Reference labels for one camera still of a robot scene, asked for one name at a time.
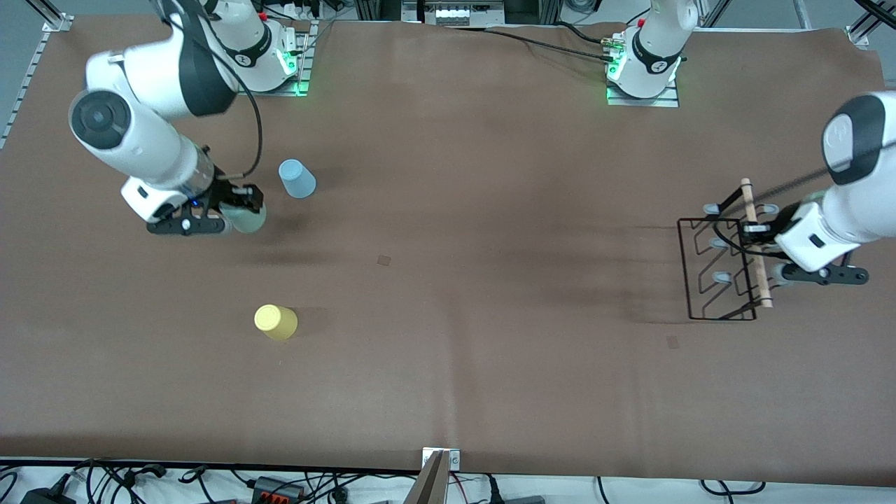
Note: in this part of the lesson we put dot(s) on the small metal edge bracket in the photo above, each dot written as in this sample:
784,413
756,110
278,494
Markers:
453,458

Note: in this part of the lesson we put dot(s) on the grey angled beam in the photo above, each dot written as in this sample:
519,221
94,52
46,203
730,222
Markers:
427,486

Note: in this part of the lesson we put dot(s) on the white power strip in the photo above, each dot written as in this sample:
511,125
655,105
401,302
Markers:
297,8

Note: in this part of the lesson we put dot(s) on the black power adapter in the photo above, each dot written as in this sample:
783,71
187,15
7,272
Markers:
45,495

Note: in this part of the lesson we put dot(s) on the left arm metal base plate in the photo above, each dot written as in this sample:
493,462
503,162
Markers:
644,101

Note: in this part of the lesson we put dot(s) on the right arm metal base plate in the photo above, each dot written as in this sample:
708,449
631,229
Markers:
302,63

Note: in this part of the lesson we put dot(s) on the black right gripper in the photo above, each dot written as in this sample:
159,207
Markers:
222,191

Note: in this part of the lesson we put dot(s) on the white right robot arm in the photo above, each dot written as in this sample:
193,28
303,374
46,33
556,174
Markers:
140,147

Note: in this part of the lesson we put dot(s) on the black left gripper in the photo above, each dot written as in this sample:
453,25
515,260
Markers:
772,229

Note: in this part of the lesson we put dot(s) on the pale blue plastic cup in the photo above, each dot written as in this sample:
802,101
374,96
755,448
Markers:
297,178

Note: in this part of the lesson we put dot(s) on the black orange connector block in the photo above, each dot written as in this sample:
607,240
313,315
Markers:
276,488

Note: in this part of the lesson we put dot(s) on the slotted aluminium rail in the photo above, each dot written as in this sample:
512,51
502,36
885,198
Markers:
28,84
857,35

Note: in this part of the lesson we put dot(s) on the pale green plastic cup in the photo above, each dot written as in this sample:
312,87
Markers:
250,220

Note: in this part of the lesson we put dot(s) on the grey floor plug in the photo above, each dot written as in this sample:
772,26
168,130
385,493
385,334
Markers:
521,500

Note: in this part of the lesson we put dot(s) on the brown table cover sheet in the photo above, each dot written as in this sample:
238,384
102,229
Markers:
490,210

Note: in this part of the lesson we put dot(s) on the yellow plastic cup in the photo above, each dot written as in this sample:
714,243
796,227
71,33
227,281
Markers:
276,322

